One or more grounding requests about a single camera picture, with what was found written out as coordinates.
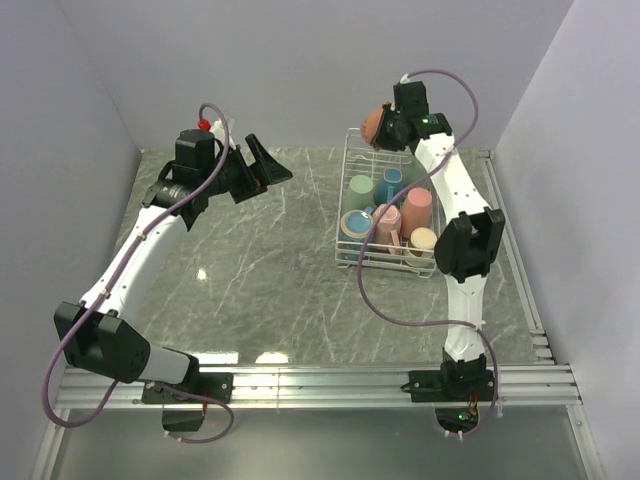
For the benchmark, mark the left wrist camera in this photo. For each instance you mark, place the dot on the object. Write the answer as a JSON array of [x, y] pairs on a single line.
[[215, 125]]

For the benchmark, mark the orange mug grey interior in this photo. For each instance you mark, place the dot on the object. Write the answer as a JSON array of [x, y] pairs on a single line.
[[370, 126]]

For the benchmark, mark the green tumbler cup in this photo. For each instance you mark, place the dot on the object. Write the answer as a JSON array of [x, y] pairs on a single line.
[[359, 194]]

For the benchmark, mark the steel and brown cup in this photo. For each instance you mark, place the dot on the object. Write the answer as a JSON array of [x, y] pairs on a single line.
[[420, 247]]

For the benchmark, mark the white wire dish rack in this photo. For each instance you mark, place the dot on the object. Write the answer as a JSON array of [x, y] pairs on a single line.
[[400, 237]]

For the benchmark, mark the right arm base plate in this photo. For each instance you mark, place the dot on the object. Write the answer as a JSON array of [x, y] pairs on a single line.
[[438, 386]]

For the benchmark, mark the aluminium rail frame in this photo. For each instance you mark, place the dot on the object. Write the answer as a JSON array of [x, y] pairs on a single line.
[[254, 290]]

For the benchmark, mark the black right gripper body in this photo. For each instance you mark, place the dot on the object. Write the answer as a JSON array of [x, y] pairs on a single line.
[[387, 136]]

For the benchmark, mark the small green cup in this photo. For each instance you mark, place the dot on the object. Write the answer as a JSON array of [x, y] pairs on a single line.
[[415, 175]]

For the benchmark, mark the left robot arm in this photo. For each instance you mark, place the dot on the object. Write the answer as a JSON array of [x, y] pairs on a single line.
[[99, 329]]

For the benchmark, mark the coral pink tumbler cup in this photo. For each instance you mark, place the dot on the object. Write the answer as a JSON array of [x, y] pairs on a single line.
[[415, 211]]

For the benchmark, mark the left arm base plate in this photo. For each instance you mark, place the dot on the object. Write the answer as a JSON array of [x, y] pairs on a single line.
[[217, 385]]

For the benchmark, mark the blue butterfly mug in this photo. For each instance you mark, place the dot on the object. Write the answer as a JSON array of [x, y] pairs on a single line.
[[353, 230]]

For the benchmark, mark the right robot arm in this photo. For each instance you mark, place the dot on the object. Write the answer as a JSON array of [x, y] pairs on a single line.
[[465, 249]]

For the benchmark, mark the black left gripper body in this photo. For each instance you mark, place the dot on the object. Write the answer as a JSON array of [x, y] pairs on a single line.
[[240, 179]]

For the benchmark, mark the pink faceted mug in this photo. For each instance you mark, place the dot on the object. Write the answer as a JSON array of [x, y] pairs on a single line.
[[387, 232]]

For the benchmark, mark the blue mug grey interior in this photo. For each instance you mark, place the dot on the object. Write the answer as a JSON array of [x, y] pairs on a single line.
[[388, 185]]

